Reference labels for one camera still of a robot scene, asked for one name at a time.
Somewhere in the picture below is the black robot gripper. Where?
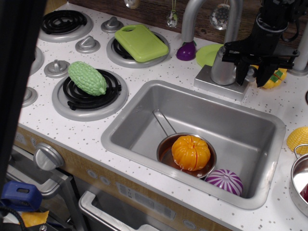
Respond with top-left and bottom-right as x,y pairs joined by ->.
222,26 -> 300,88

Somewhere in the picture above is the silver faucet lever handle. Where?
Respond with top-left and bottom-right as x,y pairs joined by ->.
245,65 -> 257,82

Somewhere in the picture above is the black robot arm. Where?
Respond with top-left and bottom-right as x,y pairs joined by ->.
222,0 -> 308,87

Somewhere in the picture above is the yellow toy bell pepper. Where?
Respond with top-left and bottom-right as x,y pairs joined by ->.
262,68 -> 287,89

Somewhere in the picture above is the silver toy faucet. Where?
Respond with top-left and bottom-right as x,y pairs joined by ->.
177,0 -> 249,101

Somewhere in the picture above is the green toy plate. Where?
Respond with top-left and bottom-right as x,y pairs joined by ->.
196,44 -> 223,67

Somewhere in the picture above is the hanging crystal ball ornament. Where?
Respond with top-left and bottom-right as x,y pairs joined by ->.
209,3 -> 230,30

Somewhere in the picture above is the purple toy eggplant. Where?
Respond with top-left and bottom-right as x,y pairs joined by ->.
176,41 -> 196,61

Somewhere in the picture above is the grey toy sink basin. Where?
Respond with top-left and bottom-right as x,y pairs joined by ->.
101,80 -> 285,209

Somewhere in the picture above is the yellow toy corn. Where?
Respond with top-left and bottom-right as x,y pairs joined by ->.
286,127 -> 308,151

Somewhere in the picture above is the hanging glass fruit ornament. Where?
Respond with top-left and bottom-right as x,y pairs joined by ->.
166,0 -> 179,28

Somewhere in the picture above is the orange toy pumpkin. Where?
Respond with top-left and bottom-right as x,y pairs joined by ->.
171,135 -> 211,171

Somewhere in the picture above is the green toy cutting board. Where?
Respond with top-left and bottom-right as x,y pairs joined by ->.
115,24 -> 169,62

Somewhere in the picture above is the purple striped toy onion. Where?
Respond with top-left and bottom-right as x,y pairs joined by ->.
205,169 -> 244,196

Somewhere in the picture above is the small steel saucepan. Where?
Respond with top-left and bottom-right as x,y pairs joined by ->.
153,109 -> 217,179

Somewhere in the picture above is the steel pot at right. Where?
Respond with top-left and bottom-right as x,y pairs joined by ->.
289,144 -> 308,217

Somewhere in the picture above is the back right stove burner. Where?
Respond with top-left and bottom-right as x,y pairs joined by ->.
106,37 -> 169,69

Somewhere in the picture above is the silver stove knob back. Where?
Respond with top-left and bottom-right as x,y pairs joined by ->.
101,16 -> 124,33

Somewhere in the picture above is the green toy bitter gourd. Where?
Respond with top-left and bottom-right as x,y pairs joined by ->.
68,61 -> 107,96

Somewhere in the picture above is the silver stove knob middle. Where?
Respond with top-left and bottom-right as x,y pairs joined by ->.
75,36 -> 101,54

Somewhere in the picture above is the front black stove burner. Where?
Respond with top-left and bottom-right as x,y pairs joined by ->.
52,69 -> 128,122

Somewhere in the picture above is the back left stove burner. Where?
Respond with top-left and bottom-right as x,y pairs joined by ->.
38,10 -> 93,43

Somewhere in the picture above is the silver stove knob left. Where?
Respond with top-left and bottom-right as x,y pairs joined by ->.
44,59 -> 70,78

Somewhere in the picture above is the far left stove burner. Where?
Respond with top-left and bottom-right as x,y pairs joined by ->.
29,47 -> 44,75

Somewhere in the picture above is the silver stove knob front-left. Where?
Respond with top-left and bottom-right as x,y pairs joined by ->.
22,87 -> 38,108

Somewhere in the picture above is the silver oven front knob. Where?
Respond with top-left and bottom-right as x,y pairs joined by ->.
33,142 -> 65,171

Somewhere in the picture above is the black foreground pole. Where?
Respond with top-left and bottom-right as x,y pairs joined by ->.
0,0 -> 46,185

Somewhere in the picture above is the blue clamp tool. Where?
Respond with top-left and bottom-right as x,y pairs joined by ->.
0,181 -> 42,212

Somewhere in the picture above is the yellow cloth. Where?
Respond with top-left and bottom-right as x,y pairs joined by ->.
19,210 -> 49,228

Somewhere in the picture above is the silver post at right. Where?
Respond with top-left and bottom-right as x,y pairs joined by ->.
288,24 -> 308,77

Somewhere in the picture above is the silver dishwasher door handle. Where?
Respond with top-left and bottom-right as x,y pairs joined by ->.
78,191 -> 172,231

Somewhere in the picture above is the silver oven door handle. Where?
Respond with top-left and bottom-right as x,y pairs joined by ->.
6,144 -> 74,200

